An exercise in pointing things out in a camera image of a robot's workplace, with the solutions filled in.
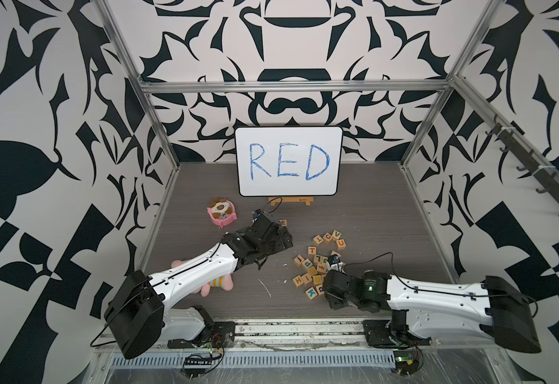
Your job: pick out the wooden block letter U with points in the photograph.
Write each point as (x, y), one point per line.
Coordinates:
(341, 244)

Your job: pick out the small wooden easel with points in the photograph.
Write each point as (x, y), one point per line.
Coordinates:
(275, 201)

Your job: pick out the wooden block letter J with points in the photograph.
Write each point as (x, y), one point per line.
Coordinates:
(298, 260)

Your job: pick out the wooden block letter H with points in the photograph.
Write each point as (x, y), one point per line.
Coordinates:
(298, 281)

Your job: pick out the wooden block letter I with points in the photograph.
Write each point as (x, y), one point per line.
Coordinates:
(306, 278)

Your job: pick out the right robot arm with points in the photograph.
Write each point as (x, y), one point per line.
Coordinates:
(422, 311)

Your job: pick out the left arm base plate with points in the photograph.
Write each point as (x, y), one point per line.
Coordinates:
(219, 334)

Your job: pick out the white dry-erase board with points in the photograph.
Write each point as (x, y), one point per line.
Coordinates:
(288, 161)

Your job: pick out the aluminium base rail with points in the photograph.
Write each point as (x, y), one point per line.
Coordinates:
(296, 331)

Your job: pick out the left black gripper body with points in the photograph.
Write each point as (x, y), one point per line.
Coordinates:
(276, 245)

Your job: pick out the wooden block letter T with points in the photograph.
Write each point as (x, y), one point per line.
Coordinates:
(318, 240)

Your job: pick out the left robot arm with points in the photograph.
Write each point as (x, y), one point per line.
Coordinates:
(139, 315)

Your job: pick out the pink plush toy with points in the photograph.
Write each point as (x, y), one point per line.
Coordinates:
(225, 282)

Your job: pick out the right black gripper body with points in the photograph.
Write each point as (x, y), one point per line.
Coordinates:
(333, 304)

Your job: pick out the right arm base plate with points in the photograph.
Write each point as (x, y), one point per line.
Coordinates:
(378, 332)

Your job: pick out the wooden block letter K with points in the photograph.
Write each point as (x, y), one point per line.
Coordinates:
(311, 293)

